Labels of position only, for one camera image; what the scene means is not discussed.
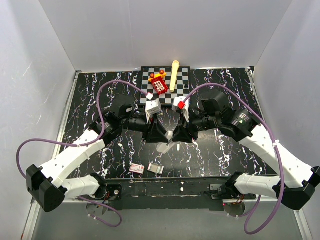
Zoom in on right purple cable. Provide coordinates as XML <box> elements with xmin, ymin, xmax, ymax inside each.
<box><xmin>183</xmin><ymin>82</ymin><xmax>285</xmax><ymax>235</ymax></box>

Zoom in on yellow toy piece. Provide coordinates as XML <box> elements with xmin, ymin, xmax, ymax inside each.
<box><xmin>148</xmin><ymin>70</ymin><xmax>167</xmax><ymax>82</ymax></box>

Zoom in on cream toy microphone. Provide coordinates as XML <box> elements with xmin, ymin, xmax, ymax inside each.
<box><xmin>169</xmin><ymin>60</ymin><xmax>180</xmax><ymax>93</ymax></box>

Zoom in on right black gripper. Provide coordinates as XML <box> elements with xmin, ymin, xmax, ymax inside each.
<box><xmin>171</xmin><ymin>108</ymin><xmax>220</xmax><ymax>144</ymax></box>

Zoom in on black white chessboard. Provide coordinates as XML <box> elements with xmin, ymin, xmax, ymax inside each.
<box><xmin>139</xmin><ymin>65</ymin><xmax>193</xmax><ymax>107</ymax></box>

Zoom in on purple cable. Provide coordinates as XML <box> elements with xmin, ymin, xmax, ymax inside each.
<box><xmin>16</xmin><ymin>80</ymin><xmax>154</xmax><ymax>228</ymax></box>
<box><xmin>183</xmin><ymin>82</ymin><xmax>285</xmax><ymax>235</ymax></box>

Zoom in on black base frame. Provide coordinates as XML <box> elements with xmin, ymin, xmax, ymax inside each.
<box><xmin>77</xmin><ymin>172</ymin><xmax>258</xmax><ymax>212</ymax></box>

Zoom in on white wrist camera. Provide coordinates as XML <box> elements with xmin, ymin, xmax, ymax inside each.
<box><xmin>145</xmin><ymin>92</ymin><xmax>162</xmax><ymax>123</ymax></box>
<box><xmin>172</xmin><ymin>96</ymin><xmax>190</xmax><ymax>123</ymax></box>

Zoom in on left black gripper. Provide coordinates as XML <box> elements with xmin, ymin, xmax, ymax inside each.
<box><xmin>121</xmin><ymin>112</ymin><xmax>169</xmax><ymax>143</ymax></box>

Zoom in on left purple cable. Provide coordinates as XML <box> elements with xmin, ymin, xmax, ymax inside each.
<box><xmin>16</xmin><ymin>80</ymin><xmax>154</xmax><ymax>228</ymax></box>

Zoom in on white plastic stapler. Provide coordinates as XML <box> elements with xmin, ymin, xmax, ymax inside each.
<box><xmin>156</xmin><ymin>130</ymin><xmax>176</xmax><ymax>154</ymax></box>

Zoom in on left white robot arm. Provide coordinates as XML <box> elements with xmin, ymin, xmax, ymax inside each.
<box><xmin>26</xmin><ymin>95</ymin><xmax>169</xmax><ymax>213</ymax></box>

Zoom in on red toy brick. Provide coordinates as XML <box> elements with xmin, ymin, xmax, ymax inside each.
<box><xmin>151</xmin><ymin>76</ymin><xmax>168</xmax><ymax>95</ymax></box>

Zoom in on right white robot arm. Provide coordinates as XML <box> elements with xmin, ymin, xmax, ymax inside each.
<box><xmin>171</xmin><ymin>90</ymin><xmax>320</xmax><ymax>211</ymax></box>

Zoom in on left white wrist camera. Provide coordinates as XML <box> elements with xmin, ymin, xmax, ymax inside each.
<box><xmin>145</xmin><ymin>92</ymin><xmax>162</xmax><ymax>123</ymax></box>

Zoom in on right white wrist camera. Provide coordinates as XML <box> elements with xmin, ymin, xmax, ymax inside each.
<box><xmin>172</xmin><ymin>96</ymin><xmax>190</xmax><ymax>123</ymax></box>

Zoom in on red white staple box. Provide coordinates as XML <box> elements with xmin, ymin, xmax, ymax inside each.
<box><xmin>129</xmin><ymin>163</ymin><xmax>145</xmax><ymax>174</ymax></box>

